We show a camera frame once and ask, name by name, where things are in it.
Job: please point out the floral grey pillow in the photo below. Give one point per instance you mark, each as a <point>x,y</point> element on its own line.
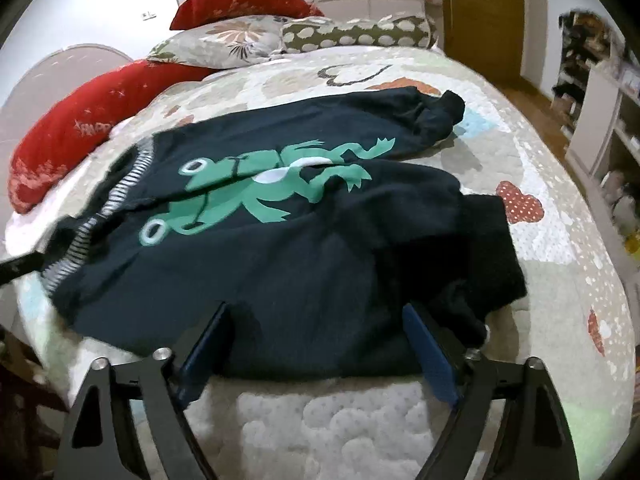
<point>225,42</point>

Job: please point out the black frog print sweatshirt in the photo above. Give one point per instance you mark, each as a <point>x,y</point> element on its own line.
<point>280,240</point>

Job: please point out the wooden door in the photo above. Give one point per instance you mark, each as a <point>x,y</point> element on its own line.
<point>480,10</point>

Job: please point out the large red pillow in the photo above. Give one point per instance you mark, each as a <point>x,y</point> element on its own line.
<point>75,125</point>

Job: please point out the white shelf unit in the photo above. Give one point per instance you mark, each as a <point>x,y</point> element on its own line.
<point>600,110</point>

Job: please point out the patterned white quilt bed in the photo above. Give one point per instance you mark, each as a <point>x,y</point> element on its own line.
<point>550,240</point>

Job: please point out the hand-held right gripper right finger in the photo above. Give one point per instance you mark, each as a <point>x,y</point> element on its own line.
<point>434,355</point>

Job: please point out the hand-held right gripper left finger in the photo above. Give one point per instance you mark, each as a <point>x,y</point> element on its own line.
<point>200,355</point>

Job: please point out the olive dotted bolster pillow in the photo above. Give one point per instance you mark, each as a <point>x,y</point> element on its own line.
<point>360,32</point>

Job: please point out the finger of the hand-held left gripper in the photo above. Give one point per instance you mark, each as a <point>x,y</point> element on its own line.
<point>20,264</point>

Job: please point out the white wall socket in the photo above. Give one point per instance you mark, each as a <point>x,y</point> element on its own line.
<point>147,15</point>

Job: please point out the small red pillow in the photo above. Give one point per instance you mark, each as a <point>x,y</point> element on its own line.
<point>240,5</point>

